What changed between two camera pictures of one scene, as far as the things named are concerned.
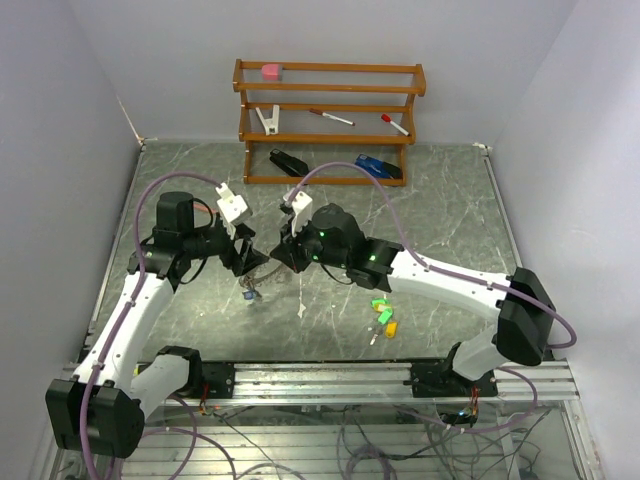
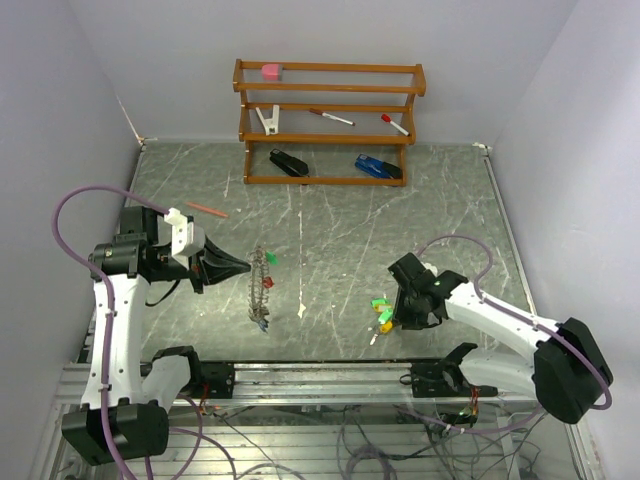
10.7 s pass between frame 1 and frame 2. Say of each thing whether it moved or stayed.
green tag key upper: stayed
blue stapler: stayed
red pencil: stayed
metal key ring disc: moved
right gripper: moved
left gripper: moved
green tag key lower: stayed
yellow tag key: moved
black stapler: stayed
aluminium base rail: stayed
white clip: stayed
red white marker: stayed
